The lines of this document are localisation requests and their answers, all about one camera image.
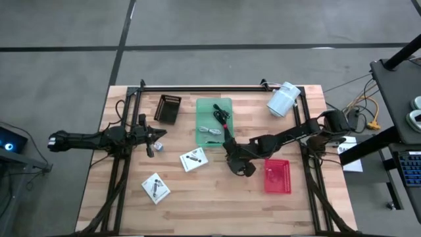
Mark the black desk support beam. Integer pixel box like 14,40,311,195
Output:
338,126,401,167

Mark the black pole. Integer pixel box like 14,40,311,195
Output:
383,34,421,72

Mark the black device blue light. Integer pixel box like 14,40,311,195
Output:
0,126,29,155

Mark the grey side stand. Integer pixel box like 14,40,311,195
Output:
0,149,53,237

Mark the red mesh basket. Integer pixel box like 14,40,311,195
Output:
263,158,292,195

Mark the dark grey desk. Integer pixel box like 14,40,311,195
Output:
370,58,421,145

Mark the white printed instruction booklet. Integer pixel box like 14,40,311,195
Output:
141,172,171,205
179,147,209,173

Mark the white paper sheet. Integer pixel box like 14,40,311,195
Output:
337,135,364,173

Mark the green translucent plastic bin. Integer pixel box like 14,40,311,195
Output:
195,97,235,148

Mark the black mesh basket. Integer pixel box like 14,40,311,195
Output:
154,94,183,126

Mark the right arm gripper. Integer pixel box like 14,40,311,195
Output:
223,137,258,178

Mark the black power adapter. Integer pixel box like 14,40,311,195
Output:
347,107,362,132

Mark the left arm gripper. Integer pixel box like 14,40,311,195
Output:
132,113,168,159

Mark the yellow power cable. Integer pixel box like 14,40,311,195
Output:
338,95,382,131

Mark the grey keyboard desk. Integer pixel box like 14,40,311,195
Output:
387,143,421,224

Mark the backlit black keyboard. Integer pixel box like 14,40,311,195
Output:
397,151,421,188

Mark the black aluminium rig frame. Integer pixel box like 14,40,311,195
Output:
74,78,359,237

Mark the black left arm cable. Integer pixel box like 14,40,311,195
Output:
114,99,128,125

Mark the long black cable red tie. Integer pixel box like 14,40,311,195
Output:
215,110,235,144

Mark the white cable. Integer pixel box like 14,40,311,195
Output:
198,126,222,136

